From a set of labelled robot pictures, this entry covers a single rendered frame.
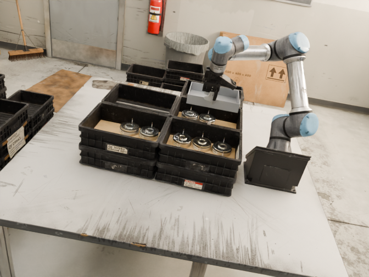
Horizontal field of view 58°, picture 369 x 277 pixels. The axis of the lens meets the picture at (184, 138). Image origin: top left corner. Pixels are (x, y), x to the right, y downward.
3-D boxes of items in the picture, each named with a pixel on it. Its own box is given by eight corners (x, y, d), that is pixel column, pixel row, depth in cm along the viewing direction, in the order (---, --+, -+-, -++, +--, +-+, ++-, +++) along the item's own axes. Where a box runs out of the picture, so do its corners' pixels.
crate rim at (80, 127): (169, 120, 185) (170, 116, 183) (157, 148, 159) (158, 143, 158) (100, 105, 187) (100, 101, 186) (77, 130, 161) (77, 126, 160)
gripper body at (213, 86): (202, 82, 168) (206, 62, 160) (219, 85, 169) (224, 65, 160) (201, 92, 163) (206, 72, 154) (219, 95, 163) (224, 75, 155)
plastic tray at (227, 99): (236, 98, 190) (239, 90, 188) (237, 112, 173) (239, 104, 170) (190, 89, 191) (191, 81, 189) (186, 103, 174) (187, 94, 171)
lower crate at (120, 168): (165, 150, 195) (167, 133, 189) (153, 182, 170) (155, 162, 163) (99, 136, 197) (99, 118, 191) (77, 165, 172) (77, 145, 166)
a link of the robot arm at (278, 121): (279, 143, 194) (281, 120, 196) (298, 141, 182) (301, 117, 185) (264, 137, 188) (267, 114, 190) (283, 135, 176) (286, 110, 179)
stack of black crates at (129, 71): (163, 97, 391) (167, 69, 373) (160, 108, 365) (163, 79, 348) (130, 91, 391) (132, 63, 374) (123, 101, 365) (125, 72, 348)
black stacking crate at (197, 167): (236, 149, 187) (241, 132, 181) (235, 182, 162) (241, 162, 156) (167, 134, 189) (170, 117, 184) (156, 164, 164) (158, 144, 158)
